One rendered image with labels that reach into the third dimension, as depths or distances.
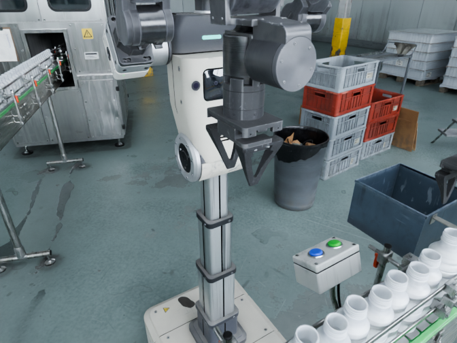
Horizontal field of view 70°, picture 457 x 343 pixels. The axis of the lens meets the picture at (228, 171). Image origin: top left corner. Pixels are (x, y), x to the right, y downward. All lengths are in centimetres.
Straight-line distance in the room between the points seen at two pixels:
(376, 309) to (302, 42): 50
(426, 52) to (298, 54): 760
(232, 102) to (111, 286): 201
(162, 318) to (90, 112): 286
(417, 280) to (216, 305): 87
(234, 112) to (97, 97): 366
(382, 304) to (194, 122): 62
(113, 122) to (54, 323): 250
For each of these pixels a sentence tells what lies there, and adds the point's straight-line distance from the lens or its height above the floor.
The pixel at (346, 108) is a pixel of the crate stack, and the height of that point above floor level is 71.
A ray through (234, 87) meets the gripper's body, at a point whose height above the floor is 153.
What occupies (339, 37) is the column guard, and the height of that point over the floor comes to 58.
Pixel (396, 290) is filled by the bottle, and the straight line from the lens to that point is 73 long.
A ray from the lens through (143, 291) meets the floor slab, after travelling 225.
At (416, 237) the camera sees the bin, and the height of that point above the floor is 85.
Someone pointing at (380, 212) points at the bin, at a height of 87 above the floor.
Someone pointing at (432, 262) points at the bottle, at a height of 116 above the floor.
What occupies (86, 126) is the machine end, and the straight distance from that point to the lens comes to 418.
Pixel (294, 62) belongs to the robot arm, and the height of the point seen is 157.
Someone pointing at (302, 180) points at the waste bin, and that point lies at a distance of 272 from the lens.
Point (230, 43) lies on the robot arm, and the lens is 42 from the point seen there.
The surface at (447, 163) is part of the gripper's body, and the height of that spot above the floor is 135.
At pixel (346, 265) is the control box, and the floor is 109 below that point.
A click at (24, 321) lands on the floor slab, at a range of 236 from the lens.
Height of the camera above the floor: 163
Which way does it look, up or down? 28 degrees down
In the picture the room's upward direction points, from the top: straight up
